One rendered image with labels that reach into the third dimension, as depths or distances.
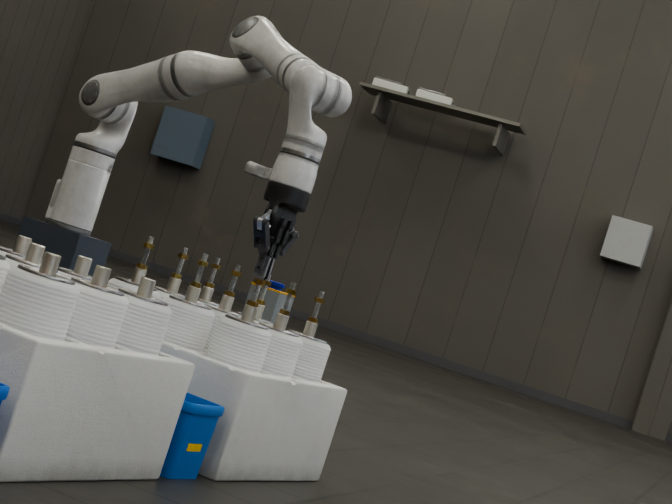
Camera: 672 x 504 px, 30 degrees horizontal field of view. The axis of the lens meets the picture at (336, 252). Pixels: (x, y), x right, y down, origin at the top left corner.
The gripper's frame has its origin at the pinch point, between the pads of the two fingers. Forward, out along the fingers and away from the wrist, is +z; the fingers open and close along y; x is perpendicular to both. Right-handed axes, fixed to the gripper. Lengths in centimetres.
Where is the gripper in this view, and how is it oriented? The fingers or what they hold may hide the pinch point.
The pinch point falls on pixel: (263, 267)
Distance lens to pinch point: 211.4
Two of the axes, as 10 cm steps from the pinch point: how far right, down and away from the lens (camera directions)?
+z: -3.1, 9.5, -0.3
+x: -8.6, -2.6, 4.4
